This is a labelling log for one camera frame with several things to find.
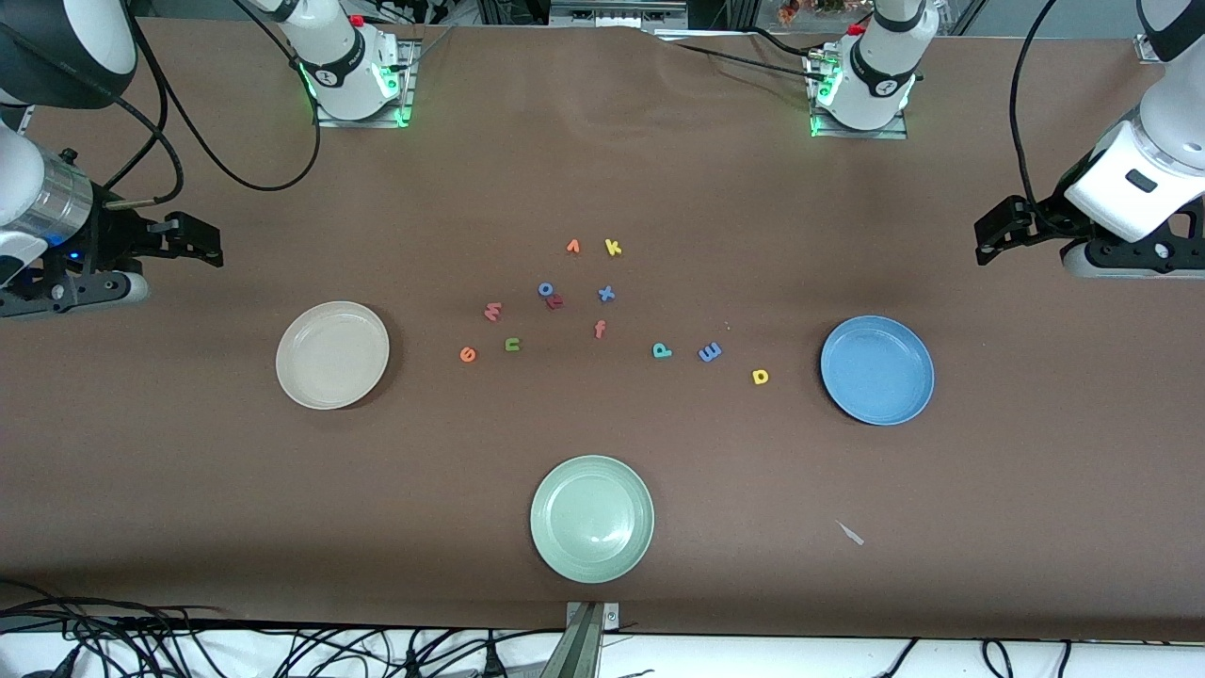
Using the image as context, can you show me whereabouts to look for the blue round plate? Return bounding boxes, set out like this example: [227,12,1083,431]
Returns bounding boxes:
[820,315,936,427]

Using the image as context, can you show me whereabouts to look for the beige round plate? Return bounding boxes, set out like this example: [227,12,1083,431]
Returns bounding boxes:
[275,300,391,411]

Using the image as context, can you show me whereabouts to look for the pink artificial flowers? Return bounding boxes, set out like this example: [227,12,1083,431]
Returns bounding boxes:
[777,0,853,24]

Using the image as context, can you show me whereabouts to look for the brown paper table cover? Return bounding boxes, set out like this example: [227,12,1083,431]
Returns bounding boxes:
[0,14,1205,641]

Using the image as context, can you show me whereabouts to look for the green round plate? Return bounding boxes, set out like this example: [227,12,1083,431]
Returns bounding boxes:
[529,455,655,585]

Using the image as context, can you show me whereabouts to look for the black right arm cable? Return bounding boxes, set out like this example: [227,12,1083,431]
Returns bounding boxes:
[104,0,321,208]

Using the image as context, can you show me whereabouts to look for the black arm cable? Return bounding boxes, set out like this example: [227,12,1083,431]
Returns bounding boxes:
[104,0,321,208]
[1010,0,1065,236]

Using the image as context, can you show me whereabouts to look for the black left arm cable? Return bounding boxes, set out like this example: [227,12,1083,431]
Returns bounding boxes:
[1010,0,1065,236]

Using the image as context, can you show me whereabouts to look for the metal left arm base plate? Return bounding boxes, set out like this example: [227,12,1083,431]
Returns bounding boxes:
[808,47,910,140]

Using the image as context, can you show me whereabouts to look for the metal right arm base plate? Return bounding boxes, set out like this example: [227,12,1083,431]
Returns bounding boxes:
[313,38,417,129]

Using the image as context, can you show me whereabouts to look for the black base power cable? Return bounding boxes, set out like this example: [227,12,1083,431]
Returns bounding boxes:
[673,38,834,86]

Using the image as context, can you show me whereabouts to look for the black cable tangle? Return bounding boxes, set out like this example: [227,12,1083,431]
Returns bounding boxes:
[0,576,566,678]

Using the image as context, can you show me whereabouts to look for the aluminium frame structure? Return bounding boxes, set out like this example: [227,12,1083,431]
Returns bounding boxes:
[475,0,754,29]

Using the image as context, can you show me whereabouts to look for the metal camera stand bracket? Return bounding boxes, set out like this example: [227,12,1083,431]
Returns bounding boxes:
[565,601,620,678]

